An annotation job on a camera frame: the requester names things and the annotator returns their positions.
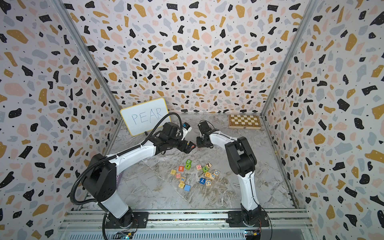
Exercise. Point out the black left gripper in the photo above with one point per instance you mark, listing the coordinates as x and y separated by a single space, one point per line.
189 148

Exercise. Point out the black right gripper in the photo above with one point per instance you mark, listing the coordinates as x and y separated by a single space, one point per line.
198 139

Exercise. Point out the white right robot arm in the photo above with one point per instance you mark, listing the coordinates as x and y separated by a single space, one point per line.
242 161

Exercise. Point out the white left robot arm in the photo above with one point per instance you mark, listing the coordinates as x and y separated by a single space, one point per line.
98 183

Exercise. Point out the green letter N block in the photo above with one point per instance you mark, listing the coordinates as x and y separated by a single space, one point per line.
205 169

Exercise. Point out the whiteboard with PEAR text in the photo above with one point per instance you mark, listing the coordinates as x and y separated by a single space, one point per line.
144 117

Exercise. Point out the wooden folding chess board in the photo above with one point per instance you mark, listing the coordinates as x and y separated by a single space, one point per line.
245 122

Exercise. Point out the yellow block near front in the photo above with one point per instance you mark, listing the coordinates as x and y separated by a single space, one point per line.
181 185

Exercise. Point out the plain blue block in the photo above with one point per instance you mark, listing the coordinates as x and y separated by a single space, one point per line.
187 188

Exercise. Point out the pink glitter bottle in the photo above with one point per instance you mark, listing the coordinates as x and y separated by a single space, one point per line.
118 178

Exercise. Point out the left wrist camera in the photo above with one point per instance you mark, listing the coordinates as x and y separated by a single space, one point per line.
186 128

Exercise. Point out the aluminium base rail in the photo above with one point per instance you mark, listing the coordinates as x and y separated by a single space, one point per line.
274 224

